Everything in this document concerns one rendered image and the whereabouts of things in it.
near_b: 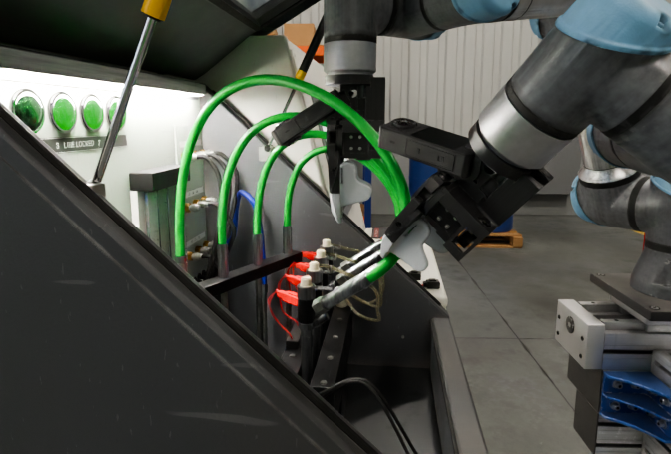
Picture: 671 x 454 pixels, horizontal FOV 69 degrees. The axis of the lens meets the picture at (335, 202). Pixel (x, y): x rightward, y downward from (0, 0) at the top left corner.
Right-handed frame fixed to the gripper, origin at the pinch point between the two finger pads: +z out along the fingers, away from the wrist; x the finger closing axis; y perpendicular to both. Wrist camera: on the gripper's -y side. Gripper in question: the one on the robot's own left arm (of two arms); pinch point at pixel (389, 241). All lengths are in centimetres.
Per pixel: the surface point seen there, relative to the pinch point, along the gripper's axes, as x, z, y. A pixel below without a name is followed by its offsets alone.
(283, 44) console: 32, 15, -51
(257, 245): 6.4, 32.4, -19.3
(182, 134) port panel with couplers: 6, 28, -45
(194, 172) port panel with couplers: 8, 36, -41
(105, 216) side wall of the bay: -28.4, -4.7, -14.6
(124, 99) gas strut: -24.0, -11.2, -20.7
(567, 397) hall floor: 166, 140, 90
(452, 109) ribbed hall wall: 583, 295, -159
